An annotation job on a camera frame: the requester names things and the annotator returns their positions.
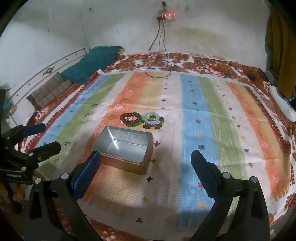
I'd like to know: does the dark red bead bracelet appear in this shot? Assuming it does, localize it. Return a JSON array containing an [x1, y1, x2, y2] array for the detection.
[[119, 111, 142, 125]]

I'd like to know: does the multicolour bead bracelet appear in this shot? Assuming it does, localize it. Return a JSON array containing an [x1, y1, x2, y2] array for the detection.
[[141, 116, 166, 130]]

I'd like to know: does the light blue bead bracelet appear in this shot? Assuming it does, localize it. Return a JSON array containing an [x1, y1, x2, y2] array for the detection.
[[141, 110, 161, 125]]

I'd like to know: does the green jade bangle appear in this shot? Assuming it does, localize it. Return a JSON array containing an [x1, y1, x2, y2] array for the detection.
[[125, 121, 142, 128]]

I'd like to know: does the white headboard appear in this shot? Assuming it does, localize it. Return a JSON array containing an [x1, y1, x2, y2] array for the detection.
[[6, 48, 89, 128]]

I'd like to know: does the striped grey pillow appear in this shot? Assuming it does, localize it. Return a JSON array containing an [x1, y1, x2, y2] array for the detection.
[[27, 73, 72, 110]]

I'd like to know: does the silver metal tin box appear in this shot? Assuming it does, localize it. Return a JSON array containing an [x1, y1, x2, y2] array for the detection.
[[92, 126, 153, 175]]

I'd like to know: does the striped colourful cloth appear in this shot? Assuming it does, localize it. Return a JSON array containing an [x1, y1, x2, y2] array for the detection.
[[30, 69, 293, 239]]

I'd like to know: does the teal blanket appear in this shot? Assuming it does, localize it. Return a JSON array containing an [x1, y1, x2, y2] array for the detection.
[[60, 46, 125, 84]]

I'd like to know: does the white bolster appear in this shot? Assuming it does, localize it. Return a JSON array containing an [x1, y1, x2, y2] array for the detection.
[[269, 85, 296, 123]]

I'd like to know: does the mustard yellow hanging cloth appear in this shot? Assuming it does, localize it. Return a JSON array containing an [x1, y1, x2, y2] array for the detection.
[[266, 8, 295, 99]]

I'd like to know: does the white power strip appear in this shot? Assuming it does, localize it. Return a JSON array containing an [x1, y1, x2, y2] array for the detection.
[[157, 12, 177, 21]]

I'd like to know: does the black cable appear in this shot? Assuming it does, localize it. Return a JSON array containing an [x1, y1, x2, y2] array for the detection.
[[145, 19, 172, 78]]

